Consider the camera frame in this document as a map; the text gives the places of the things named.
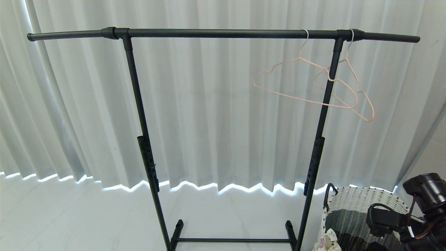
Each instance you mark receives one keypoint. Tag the pink clothes hanger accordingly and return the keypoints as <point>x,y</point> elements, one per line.
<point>347,57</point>
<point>300,58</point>

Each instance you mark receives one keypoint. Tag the black clothes rack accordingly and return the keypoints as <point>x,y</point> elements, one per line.
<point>223,33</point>

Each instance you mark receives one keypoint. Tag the white laundry basket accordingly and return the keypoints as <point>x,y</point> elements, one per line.
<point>348,209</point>

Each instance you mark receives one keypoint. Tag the white curtain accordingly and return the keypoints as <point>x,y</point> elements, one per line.
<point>223,104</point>

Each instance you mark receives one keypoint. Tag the cream printed garment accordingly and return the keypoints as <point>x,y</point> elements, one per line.
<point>325,242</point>

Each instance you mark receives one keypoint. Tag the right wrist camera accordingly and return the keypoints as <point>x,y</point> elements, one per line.
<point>383,221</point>

